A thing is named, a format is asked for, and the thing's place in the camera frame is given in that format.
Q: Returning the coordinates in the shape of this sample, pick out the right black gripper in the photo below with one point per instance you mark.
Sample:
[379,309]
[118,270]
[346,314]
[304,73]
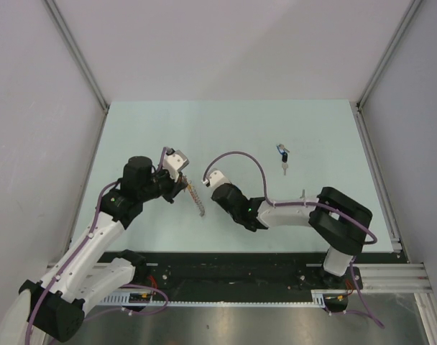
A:
[234,187]

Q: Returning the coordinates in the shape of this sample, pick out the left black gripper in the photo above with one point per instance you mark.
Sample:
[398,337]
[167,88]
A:
[175,187]

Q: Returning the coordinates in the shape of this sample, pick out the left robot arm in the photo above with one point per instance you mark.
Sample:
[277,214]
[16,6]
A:
[118,204]

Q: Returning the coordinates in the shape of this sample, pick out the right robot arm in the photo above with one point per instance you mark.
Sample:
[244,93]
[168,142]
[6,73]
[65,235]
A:
[341,221]

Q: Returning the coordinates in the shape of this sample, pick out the dark blue tag key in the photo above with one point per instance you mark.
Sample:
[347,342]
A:
[284,157]

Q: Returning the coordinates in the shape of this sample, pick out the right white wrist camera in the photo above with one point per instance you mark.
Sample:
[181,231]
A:
[214,179]

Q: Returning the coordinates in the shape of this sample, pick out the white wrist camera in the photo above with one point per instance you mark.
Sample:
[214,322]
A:
[214,179]
[174,161]

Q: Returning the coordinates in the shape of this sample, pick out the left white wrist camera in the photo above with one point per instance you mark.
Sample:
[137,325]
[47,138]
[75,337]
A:
[174,161]

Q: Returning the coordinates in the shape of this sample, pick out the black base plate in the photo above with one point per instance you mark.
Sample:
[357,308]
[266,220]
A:
[337,299]

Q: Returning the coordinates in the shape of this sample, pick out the white cable duct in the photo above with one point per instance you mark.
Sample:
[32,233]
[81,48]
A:
[120,298]

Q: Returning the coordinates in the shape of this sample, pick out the right side aluminium rail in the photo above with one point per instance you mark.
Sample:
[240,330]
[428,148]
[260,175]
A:
[379,182]

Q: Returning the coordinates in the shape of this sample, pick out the aluminium frame rail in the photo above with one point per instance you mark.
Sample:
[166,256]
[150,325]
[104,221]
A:
[391,276]

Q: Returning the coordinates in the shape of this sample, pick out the left aluminium corner post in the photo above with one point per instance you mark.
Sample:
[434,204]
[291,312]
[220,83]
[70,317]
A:
[73,48]

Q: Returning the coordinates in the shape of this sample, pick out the aluminium corner post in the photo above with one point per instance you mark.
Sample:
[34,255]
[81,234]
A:
[397,37]
[73,48]

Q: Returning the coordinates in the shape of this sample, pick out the right aluminium corner post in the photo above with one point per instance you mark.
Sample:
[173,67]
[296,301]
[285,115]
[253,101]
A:
[397,37]

